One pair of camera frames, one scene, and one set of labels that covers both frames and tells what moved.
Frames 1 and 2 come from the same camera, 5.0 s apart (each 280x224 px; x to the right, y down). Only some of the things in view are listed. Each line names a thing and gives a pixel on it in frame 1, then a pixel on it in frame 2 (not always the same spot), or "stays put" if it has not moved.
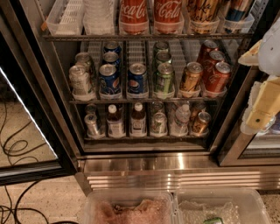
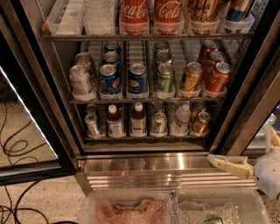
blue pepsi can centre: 137,80 stays put
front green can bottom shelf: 159,127 stays put
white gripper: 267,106 to 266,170
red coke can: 219,80 stays put
